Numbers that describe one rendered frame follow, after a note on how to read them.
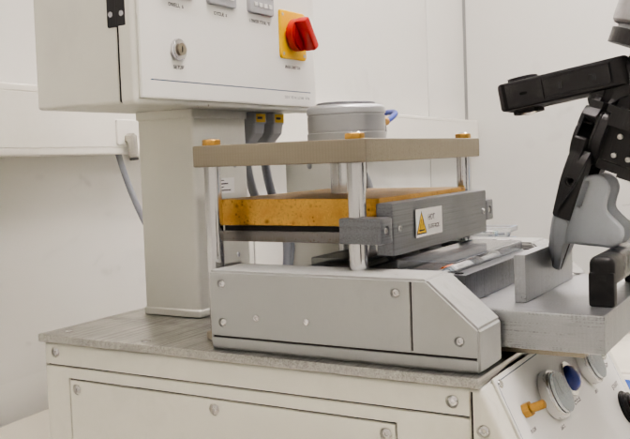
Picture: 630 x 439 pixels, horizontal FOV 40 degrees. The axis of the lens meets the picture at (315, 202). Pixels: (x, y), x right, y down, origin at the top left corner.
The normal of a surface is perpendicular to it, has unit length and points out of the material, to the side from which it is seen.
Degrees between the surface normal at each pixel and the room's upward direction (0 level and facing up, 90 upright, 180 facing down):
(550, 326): 90
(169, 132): 90
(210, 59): 90
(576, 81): 90
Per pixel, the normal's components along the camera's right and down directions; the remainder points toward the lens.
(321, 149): -0.51, 0.07
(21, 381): 0.90, -0.01
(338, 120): -0.19, 0.06
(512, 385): 0.76, -0.43
